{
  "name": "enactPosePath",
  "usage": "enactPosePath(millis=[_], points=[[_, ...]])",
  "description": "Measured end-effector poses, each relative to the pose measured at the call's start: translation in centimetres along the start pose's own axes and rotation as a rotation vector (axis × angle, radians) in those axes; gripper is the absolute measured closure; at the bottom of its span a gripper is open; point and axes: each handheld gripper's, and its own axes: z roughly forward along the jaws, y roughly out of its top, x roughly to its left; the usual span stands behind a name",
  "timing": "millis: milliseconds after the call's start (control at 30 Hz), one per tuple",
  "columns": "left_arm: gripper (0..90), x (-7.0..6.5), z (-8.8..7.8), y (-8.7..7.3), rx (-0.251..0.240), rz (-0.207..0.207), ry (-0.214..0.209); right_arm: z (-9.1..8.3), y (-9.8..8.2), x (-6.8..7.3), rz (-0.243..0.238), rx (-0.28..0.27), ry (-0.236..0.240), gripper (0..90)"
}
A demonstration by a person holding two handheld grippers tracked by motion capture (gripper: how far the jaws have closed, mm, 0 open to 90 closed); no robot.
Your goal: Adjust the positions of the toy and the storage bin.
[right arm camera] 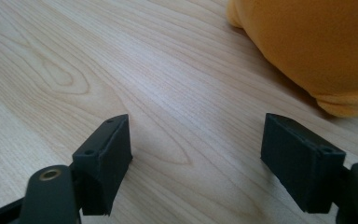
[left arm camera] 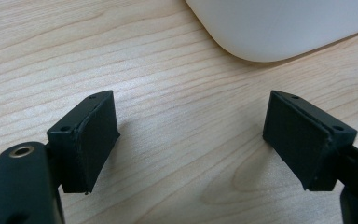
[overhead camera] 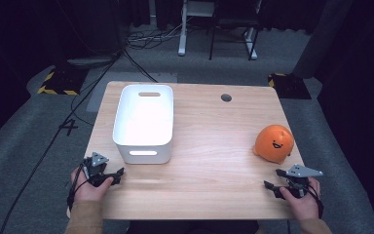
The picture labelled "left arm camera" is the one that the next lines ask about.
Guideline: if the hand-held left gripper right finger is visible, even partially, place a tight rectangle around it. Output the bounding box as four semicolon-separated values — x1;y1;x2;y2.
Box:
262;90;358;192

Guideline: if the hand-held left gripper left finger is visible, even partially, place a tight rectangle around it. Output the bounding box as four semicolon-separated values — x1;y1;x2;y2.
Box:
46;90;121;195

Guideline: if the white plastic container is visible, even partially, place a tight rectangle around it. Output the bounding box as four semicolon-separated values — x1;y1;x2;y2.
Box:
185;0;358;63

